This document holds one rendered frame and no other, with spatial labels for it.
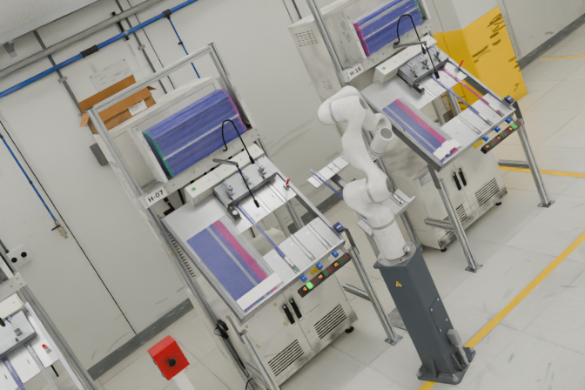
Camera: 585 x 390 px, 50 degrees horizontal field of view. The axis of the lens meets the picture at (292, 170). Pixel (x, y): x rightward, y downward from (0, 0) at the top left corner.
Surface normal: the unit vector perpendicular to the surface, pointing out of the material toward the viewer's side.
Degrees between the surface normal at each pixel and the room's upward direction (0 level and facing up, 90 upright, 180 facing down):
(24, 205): 90
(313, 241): 45
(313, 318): 90
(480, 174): 90
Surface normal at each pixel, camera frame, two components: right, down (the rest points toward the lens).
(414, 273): 0.73, -0.10
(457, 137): 0.05, -0.55
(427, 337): -0.56, 0.51
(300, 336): 0.50, 0.07
